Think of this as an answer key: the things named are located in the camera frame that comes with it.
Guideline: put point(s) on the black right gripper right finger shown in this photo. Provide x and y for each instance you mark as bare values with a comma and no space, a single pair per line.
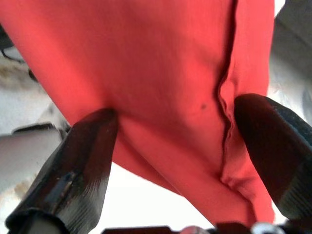
275,151

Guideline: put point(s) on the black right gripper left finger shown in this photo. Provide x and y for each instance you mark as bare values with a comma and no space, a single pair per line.
73,175

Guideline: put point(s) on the red pillow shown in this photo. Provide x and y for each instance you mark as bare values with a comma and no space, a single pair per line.
158,73

